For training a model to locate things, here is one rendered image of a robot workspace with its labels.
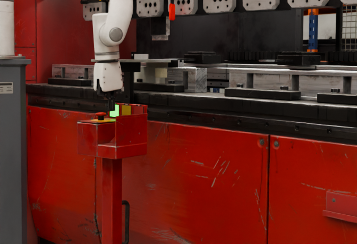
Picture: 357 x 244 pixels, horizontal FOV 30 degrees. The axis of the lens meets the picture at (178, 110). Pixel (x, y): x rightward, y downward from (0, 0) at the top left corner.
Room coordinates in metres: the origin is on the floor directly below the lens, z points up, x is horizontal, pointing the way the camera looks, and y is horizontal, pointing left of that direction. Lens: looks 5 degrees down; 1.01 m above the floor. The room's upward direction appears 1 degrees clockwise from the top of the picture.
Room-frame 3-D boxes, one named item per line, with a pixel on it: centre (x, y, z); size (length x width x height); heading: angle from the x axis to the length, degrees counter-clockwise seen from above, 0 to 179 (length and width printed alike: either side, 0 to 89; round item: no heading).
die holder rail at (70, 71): (3.17, 0.45, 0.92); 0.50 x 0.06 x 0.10; 42
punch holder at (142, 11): (2.77, 0.10, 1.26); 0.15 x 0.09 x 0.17; 42
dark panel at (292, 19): (3.27, -0.15, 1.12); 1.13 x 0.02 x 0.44; 42
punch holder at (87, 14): (3.07, 0.36, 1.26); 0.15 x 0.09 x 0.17; 42
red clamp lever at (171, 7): (2.60, 0.02, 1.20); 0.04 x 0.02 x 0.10; 132
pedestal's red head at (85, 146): (2.38, 0.24, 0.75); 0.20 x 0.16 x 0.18; 50
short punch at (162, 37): (2.75, 0.08, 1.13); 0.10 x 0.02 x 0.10; 42
